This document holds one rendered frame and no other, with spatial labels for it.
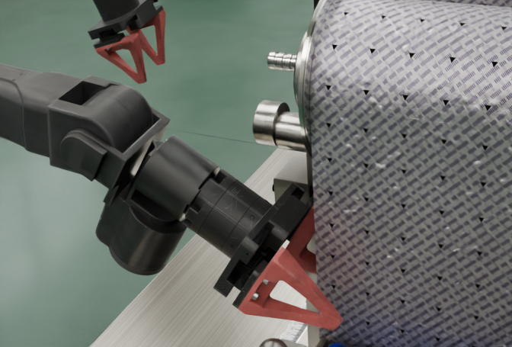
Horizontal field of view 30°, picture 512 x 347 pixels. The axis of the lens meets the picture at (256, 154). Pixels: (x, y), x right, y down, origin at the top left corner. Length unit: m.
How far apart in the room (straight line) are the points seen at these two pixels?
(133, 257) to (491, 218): 0.31
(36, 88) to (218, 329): 0.37
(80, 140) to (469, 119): 0.31
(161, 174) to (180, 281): 0.38
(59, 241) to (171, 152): 2.25
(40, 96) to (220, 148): 2.65
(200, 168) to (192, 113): 2.96
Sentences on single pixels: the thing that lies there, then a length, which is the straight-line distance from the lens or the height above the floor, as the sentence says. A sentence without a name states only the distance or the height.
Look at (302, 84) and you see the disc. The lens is 0.70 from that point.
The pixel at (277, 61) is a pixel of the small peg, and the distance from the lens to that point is 0.76.
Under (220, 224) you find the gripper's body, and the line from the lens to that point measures 0.78.
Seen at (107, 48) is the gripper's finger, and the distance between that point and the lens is 1.35.
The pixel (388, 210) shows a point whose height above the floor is 1.17.
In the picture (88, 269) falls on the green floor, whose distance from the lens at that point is 2.86.
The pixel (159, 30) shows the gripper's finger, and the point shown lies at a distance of 1.40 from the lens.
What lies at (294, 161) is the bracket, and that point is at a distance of 0.88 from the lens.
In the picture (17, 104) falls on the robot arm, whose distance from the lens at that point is 0.83.
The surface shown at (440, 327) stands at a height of 1.07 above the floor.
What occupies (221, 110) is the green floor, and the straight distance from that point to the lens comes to 3.74.
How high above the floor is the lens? 1.55
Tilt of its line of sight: 27 degrees down
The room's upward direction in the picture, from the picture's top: 4 degrees counter-clockwise
